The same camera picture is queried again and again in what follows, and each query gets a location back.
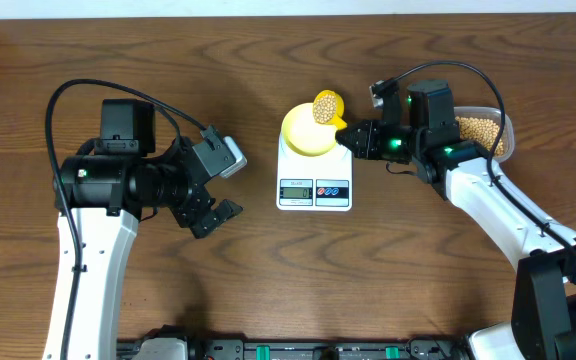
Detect yellow measuring scoop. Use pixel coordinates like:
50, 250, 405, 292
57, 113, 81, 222
312, 90, 347, 130

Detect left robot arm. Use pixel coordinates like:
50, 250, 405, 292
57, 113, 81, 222
43, 99, 247, 359

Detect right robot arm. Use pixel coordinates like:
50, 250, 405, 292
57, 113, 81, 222
336, 79, 576, 360

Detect soybeans in scoop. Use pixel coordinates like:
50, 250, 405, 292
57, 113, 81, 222
312, 93, 337, 124

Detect white digital kitchen scale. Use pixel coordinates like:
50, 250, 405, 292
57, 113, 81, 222
276, 135, 353, 212

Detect yellow plastic bowl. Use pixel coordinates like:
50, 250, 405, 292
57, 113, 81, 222
281, 103, 337, 157

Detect clear plastic container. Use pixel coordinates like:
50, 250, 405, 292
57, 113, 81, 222
454, 106, 515, 163

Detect soybeans in container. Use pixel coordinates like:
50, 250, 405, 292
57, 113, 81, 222
456, 116, 500, 151

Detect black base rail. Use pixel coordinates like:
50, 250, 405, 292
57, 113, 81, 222
116, 325, 473, 360

